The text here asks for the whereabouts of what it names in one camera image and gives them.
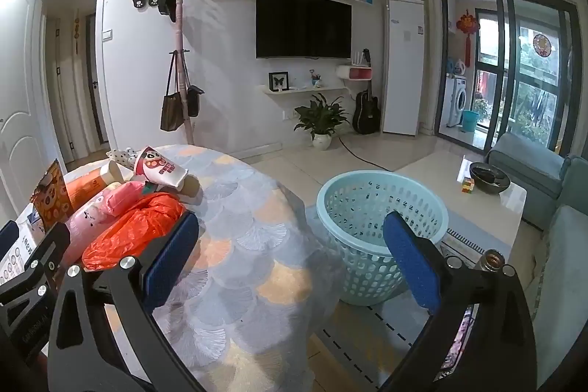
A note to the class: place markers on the beige paper cup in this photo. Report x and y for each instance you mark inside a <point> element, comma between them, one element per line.
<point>110,172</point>

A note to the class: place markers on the pink coat rack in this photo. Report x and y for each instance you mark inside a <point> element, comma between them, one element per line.
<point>182,52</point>

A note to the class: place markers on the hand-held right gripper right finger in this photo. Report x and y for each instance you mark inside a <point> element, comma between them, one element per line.
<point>411,263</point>

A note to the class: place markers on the black hanging pouch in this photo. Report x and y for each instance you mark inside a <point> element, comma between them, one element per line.
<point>167,6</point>

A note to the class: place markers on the dark framed sliding door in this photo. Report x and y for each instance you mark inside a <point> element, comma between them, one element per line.
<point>504,52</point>

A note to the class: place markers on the small colourful figurine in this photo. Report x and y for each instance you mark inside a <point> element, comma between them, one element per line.
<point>315,79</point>

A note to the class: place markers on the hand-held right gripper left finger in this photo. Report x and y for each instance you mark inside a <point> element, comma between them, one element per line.
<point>170,261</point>

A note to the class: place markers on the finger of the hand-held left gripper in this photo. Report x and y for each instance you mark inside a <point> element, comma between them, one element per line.
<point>48,254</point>
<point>9,238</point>

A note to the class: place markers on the white printed box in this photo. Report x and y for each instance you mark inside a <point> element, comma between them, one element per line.
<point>20,254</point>

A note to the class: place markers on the orange and white box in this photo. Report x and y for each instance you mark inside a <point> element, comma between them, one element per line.
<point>85,190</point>

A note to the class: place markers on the wall socket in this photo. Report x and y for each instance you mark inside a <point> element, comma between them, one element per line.
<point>287,115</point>

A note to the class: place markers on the white tall cabinet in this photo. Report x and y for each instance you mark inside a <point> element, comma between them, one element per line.
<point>403,75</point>

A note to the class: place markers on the white washing machine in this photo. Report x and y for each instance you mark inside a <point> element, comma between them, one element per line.
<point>455,102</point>

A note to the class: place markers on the small black bag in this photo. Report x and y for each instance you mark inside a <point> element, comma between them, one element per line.
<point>194,102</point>

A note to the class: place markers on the pale pink printed packet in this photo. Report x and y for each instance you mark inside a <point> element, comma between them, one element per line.
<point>87,226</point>

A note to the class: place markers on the round red window decoration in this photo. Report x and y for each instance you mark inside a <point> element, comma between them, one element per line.
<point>543,45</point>

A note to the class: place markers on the white folded card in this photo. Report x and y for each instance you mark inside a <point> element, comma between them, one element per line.
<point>464,169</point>

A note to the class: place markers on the panda print paper cup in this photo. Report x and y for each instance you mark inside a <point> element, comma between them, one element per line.
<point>161,169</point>

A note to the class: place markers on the puzzle cube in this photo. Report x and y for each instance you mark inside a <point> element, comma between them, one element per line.
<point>467,185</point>

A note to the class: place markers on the black acoustic guitar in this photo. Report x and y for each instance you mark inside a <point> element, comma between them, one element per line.
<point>366,116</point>

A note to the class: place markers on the brown tote bag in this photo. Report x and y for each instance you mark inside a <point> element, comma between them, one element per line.
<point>172,112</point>

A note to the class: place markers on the black bowl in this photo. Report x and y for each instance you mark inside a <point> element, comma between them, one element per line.
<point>489,180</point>

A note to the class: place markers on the red knot ornament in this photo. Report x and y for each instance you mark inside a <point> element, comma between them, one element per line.
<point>467,26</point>

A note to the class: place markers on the teal sofa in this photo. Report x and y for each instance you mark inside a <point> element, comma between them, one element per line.
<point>565,282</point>

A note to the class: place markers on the white low wall shelf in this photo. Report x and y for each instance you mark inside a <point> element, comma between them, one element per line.
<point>303,89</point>

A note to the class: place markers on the white coffee table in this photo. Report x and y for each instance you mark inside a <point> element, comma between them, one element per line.
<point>436,180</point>

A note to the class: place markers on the blue bucket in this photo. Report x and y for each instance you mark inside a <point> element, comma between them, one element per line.
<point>469,122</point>

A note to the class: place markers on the green potted plant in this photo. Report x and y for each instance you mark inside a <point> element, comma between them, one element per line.
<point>321,116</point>

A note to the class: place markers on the teal ottoman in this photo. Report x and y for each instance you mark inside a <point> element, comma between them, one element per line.
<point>528,180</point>

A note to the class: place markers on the wall mounted television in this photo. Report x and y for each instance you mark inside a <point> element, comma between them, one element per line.
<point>303,24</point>

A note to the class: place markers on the light blue plastic basket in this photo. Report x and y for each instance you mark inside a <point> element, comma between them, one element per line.
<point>358,245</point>

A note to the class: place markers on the pink and white box shelf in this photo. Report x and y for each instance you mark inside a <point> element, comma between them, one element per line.
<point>356,73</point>

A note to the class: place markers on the white panel door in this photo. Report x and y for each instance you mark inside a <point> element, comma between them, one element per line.
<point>18,98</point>

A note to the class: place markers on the orange plastic bag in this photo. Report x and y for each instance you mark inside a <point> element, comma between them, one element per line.
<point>133,231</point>

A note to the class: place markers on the polka dot white wrapper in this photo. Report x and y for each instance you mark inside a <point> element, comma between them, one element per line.
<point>120,155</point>

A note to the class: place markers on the orange snack bag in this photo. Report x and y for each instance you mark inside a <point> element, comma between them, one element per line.
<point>50,199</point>

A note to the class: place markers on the white detergent bottle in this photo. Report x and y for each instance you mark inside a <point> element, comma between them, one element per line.
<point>457,67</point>

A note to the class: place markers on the framed butterfly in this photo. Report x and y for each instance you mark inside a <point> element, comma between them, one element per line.
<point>278,81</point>

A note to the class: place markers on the white router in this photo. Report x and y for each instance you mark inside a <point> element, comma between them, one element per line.
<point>357,62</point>

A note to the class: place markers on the hanging wall ornament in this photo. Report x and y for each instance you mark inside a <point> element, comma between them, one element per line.
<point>76,31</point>

